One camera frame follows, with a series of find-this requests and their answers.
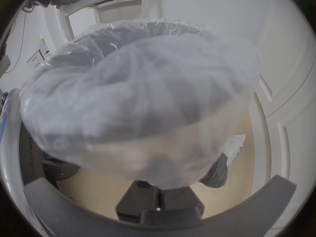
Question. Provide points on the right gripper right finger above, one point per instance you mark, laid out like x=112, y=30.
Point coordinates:
x=180, y=199

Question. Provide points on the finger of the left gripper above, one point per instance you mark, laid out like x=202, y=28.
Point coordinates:
x=58, y=1

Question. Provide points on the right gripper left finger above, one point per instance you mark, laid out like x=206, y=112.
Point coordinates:
x=138, y=199

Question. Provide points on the clear plastic bag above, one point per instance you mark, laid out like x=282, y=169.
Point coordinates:
x=148, y=157

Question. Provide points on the black plastic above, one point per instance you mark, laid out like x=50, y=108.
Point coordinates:
x=217, y=174

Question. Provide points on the white chest of drawers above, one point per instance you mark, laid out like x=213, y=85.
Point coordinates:
x=37, y=58

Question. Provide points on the white printed wrapper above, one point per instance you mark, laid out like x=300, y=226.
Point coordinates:
x=234, y=147

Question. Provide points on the white wardrobe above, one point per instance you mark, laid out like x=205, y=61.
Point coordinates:
x=291, y=83

